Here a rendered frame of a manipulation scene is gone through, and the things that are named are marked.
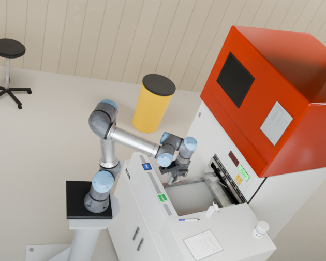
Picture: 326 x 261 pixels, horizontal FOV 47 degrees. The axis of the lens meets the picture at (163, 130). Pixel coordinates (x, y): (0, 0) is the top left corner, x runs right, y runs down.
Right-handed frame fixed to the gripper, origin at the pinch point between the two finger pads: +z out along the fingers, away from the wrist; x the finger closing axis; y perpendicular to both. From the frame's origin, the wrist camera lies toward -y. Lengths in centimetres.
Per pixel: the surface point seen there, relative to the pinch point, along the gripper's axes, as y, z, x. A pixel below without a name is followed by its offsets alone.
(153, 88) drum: 75, 52, 159
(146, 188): -4.0, 19.3, 12.1
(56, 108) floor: -10, 111, 200
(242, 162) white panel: 59, -4, 4
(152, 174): 2.4, 14.7, 18.9
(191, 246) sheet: 3.6, 13.8, -35.3
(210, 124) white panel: 59, 0, 47
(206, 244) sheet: 13.1, 13.8, -36.2
